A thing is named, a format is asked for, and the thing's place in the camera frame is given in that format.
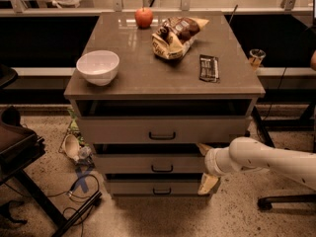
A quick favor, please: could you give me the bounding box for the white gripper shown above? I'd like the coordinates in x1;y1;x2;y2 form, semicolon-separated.
197;143;239;196

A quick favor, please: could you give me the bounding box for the grey drawer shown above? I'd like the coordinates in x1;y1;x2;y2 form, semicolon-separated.
105;173;202;197
77;100;250;144
93;144;205;174

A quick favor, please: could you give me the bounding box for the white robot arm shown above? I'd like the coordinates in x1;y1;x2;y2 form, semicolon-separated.
197;137;316;196

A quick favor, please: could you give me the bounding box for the grey drawer cabinet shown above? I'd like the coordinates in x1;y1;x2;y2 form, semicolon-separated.
63;11;267;200

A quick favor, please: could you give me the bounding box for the black table leg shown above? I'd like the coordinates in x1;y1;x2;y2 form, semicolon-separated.
252;107;275;147

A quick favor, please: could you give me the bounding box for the black office chair base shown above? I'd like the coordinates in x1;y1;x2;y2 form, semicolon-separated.
257;195;316;210

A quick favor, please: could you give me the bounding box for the black snack bar wrapper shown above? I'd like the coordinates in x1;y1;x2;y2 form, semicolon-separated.
199;54;219;83

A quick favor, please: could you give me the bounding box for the clear plastic cup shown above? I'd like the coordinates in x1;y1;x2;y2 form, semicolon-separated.
249;48;266;70

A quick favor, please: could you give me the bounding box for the brown chip bag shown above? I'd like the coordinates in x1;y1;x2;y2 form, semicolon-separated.
152;17;208;60

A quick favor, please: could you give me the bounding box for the white bowl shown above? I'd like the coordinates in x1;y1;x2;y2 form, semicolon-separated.
76;50;119;86

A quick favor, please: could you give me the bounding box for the red apple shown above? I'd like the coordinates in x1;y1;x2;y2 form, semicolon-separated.
134;7;153;29

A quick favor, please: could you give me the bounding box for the black chair at left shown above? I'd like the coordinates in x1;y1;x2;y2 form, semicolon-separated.
0;64;103;237

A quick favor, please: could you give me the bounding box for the black floor cable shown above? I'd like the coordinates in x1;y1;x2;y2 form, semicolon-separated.
45;173;101;237

